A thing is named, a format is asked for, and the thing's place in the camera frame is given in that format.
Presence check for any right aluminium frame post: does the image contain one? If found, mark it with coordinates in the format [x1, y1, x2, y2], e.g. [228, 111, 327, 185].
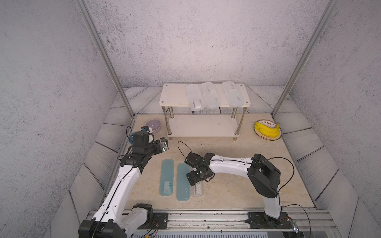
[271, 0, 338, 118]

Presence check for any green pencil case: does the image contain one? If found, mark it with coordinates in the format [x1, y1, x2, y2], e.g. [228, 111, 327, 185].
[176, 163, 190, 201]
[159, 159, 174, 196]

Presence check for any aluminium frame post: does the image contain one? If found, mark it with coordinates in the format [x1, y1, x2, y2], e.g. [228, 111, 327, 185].
[74, 0, 135, 118]
[271, 0, 338, 118]

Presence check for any left aluminium frame post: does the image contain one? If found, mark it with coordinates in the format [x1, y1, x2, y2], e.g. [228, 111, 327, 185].
[74, 0, 135, 118]

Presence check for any yellow banana bunch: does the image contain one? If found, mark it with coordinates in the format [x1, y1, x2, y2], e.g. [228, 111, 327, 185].
[255, 122, 281, 138]

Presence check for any purple bowl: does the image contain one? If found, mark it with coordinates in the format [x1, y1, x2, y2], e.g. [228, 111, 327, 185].
[146, 119, 161, 133]

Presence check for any white two-tier shelf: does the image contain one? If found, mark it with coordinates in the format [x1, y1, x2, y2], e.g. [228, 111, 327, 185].
[159, 83, 251, 140]

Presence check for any right green pencil case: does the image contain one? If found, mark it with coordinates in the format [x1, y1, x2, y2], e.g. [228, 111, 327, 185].
[176, 163, 190, 201]

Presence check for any blue bowl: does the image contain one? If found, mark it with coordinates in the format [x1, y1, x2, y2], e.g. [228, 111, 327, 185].
[128, 133, 134, 145]

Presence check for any round enamel plate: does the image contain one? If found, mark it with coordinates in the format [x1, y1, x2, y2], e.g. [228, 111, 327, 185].
[254, 120, 282, 141]

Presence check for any left green pencil case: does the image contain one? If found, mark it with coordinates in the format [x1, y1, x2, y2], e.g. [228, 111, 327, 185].
[159, 159, 174, 196]

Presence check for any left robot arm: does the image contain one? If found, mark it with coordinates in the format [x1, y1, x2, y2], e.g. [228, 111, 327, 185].
[78, 131, 169, 238]

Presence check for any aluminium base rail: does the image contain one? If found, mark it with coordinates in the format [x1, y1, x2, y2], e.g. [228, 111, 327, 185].
[131, 206, 341, 238]

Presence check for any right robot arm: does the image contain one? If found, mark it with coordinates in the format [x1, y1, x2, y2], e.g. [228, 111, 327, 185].
[185, 152, 282, 220]

